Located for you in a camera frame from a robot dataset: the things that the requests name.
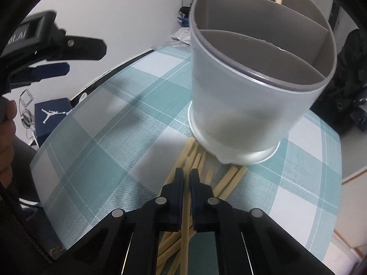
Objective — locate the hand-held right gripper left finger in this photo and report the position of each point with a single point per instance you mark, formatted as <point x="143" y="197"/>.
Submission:
<point x="176" y="206"/>

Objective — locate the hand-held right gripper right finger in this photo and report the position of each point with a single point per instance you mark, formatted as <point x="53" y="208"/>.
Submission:
<point x="197" y="212"/>

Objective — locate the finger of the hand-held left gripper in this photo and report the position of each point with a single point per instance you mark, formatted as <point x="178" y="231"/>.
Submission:
<point x="83" y="48"/>
<point x="48" y="70"/>

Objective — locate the pile of wooden chopsticks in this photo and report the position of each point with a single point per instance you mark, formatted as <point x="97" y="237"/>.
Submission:
<point x="226" y="183"/>

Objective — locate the white grey divided utensil holder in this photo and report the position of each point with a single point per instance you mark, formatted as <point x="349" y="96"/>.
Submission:
<point x="243" y="106"/>

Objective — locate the person's left hand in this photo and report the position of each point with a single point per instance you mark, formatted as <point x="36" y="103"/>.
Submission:
<point x="8" y="149"/>

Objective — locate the small white square device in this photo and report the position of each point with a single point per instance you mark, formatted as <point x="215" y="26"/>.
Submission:
<point x="26" y="98"/>

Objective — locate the blue shoe box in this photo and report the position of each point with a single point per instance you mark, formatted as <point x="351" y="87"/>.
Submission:
<point x="51" y="120"/>

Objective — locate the teal white checked tablecloth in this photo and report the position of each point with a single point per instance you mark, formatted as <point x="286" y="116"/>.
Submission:
<point x="100" y="149"/>

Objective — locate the clear plastic bag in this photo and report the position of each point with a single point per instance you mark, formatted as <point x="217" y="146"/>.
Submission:
<point x="182" y="35"/>

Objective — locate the small blue container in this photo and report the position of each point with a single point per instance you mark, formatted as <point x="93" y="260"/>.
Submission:
<point x="185" y="22"/>

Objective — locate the black zip jacket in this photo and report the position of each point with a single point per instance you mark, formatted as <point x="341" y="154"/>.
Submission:
<point x="17" y="235"/>

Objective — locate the black bag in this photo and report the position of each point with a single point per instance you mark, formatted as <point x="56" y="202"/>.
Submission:
<point x="338" y="91"/>

